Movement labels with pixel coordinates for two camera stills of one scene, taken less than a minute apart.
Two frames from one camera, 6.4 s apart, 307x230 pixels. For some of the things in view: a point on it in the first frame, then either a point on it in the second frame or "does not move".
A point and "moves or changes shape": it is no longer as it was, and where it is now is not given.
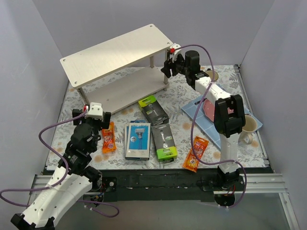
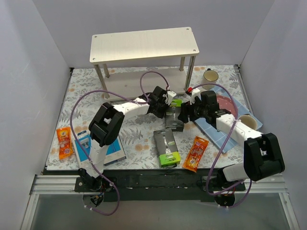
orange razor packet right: (191, 163) does not move
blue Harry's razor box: (138, 141) to (114, 152)
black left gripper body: (105, 117) to (162, 107)
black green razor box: (166, 150) moves or changes shape
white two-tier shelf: (120, 71) moves or changes shape
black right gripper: (171, 67) to (191, 110)
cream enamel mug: (209, 73) does not move
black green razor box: (153, 110) moves or changes shape
